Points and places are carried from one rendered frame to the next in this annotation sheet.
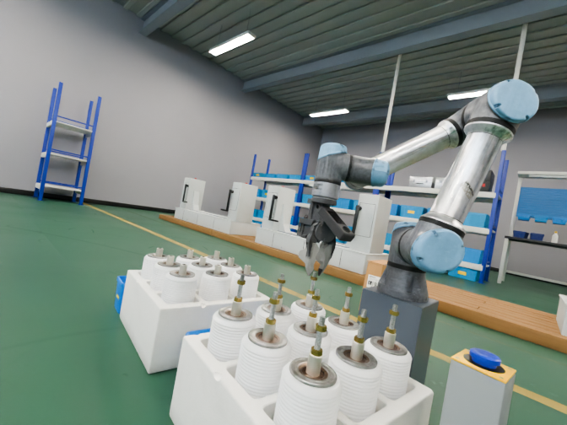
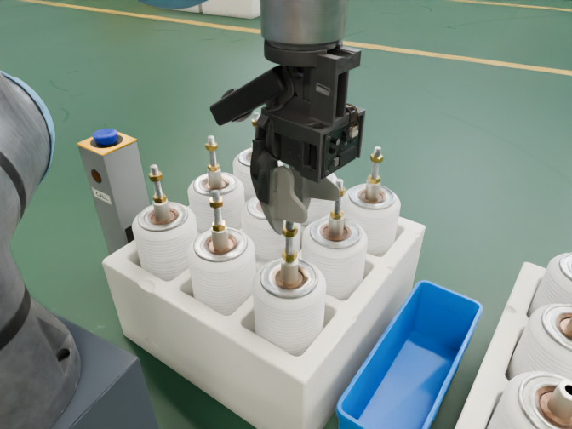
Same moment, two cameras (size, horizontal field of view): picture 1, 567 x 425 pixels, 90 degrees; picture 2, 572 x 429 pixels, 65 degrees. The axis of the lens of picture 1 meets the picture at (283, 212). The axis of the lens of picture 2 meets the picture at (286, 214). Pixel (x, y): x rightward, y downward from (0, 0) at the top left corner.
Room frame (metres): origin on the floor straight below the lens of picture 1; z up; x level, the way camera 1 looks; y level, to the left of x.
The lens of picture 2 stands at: (1.19, -0.22, 0.65)
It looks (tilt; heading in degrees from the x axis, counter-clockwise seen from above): 35 degrees down; 166
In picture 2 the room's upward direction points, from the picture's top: straight up
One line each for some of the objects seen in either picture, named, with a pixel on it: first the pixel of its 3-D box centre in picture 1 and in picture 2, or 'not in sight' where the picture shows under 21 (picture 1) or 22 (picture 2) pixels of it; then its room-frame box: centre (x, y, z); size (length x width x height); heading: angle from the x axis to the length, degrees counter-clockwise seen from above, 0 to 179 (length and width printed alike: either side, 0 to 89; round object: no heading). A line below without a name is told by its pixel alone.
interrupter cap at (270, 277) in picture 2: (309, 305); (288, 277); (0.78, -0.11, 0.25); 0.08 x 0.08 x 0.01
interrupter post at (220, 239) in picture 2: (344, 317); (220, 237); (0.69, -0.19, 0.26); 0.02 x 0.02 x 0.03
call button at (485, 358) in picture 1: (483, 359); (105, 138); (0.44, -0.35, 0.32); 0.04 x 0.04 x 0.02
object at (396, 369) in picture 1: (380, 388); (171, 261); (0.60, -0.27, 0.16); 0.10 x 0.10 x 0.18
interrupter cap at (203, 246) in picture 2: (343, 323); (220, 244); (0.69, -0.19, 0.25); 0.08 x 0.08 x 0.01
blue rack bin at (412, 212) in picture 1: (415, 213); not in sight; (4.99, -2.31, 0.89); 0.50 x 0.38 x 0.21; 138
